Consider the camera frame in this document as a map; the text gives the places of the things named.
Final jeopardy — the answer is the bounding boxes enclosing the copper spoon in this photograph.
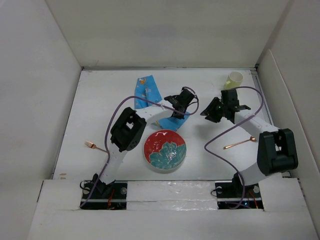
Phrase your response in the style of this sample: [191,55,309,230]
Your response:
[223,136,257,150]

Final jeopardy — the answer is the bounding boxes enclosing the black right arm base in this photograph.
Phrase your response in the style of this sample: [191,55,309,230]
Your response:
[210,177,264,210]

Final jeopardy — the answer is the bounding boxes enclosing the copper fork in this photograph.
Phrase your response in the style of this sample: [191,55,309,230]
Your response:
[84,141,107,153]

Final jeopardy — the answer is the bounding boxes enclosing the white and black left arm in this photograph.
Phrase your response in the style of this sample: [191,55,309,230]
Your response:
[94,101,187,199]

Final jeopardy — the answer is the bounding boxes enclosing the red and teal floral plate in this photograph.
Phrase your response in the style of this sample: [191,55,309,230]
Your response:
[143,129,187,173]

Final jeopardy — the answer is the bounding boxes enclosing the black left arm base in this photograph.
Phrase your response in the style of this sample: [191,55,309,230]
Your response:
[79,173,128,211]

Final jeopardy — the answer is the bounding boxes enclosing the blue space-print cloth placemat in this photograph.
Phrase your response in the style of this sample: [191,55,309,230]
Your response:
[134,75,189,132]

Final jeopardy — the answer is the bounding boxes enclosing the pale yellow paper cup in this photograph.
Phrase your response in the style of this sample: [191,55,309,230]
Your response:
[223,71,244,90]

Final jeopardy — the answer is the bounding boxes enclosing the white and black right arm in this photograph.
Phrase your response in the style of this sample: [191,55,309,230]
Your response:
[201,97,299,197]

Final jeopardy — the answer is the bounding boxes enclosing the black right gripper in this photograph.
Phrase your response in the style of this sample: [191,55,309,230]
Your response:
[200,97,227,123]

